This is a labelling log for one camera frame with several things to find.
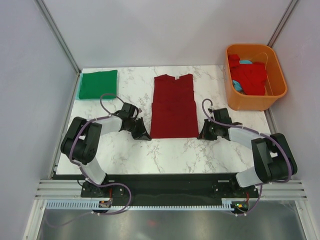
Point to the orange plastic basket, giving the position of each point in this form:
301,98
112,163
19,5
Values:
276,86

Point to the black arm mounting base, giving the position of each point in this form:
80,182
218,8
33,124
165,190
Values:
170,188

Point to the left aluminium frame post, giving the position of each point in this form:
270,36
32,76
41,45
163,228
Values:
57,34

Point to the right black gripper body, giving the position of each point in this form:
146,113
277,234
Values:
211,130

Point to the folded green t shirt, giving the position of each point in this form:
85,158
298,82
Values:
96,84

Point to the white slotted cable duct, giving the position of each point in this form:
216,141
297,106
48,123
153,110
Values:
99,205

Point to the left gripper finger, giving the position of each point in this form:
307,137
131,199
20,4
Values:
142,138
142,129

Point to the aluminium rail profile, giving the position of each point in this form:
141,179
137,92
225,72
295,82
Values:
71,190

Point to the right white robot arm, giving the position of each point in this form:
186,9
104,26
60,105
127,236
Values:
273,160

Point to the bright red t shirt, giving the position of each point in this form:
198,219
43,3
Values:
252,77

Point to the right aluminium frame post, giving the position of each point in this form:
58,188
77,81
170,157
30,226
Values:
282,23

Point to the aluminium frame post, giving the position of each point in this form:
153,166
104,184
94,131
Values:
57,34
282,23

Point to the light blue t shirt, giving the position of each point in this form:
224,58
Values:
237,86

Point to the folded teal t shirt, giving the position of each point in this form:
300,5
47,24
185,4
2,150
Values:
79,83

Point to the dark red t shirt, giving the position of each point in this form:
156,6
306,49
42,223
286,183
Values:
174,111

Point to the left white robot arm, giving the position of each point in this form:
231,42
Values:
81,141

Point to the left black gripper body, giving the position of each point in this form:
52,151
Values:
136,128

